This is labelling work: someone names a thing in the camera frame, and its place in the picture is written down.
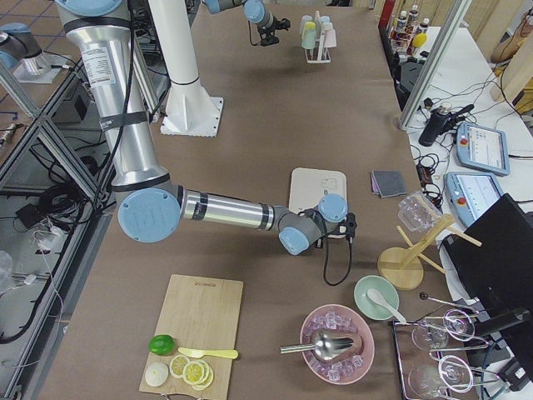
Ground yellow cup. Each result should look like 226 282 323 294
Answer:
301 21 316 50

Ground green bowl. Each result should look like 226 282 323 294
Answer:
353 275 400 321

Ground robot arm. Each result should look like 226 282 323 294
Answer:
57 1 356 255
202 0 291 33

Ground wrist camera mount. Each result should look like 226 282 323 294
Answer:
257 27 279 47

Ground purple folded cloth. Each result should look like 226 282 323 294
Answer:
371 172 380 195

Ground upper teach pendant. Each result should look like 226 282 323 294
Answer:
456 122 511 176

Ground grey folded cloth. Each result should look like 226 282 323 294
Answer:
370 170 406 198

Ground green cup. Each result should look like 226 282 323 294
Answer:
300 15 313 33

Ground black water bottle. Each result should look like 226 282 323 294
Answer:
418 106 451 147

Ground white ceramic spoon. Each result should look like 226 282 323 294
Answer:
366 288 407 324

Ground teach pendant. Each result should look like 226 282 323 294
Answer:
456 122 511 176
445 172 504 228

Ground yellow plastic knife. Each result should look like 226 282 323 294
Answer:
177 347 239 360

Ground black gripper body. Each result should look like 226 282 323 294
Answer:
338 212 357 246
272 17 291 31

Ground lower teach pendant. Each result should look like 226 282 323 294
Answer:
445 172 504 228

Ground green lime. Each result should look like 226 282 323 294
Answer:
148 334 175 356

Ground white wire cup rack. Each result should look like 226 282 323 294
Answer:
303 11 331 64

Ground lemon slices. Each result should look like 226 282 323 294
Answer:
169 354 214 391

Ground wire glass rack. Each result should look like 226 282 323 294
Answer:
391 306 501 400

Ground cream rabbit tray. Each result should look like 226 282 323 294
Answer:
288 167 347 213

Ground black laptop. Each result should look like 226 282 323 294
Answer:
444 193 532 317

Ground wooden cup tree stand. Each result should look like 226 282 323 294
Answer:
377 214 482 290

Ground pink bowl with ice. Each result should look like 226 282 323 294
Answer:
300 304 375 385

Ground pink cup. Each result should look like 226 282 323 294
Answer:
321 22 336 48

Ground bamboo cutting board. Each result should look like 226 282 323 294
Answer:
139 274 243 399

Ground aluminium frame post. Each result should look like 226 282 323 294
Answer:
398 0 472 131

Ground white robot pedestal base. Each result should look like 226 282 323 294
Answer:
149 0 223 138

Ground metal scoop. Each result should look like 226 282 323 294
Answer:
280 329 363 363

